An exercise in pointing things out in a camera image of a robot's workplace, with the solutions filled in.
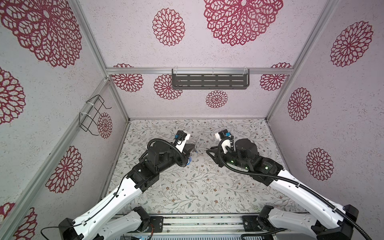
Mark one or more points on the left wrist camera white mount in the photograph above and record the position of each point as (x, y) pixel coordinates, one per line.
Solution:
(181, 139)

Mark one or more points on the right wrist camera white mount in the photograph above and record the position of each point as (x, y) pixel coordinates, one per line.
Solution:
(227, 140)

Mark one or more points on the dark grey wall shelf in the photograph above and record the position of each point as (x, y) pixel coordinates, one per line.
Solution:
(210, 81)

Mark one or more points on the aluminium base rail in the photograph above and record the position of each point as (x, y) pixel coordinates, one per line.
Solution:
(201, 227)

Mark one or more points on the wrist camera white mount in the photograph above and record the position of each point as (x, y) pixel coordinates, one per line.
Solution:
(181, 139)
(227, 140)

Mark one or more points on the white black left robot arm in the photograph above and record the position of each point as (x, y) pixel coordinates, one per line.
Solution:
(100, 223)

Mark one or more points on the black wire wall rack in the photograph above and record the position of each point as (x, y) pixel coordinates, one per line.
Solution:
(88, 120)

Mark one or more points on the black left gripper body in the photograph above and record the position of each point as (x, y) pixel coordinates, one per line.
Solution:
(185, 152)

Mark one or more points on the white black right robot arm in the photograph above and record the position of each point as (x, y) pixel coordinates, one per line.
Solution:
(324, 220)

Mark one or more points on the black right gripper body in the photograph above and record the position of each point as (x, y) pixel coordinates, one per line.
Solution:
(220, 159)

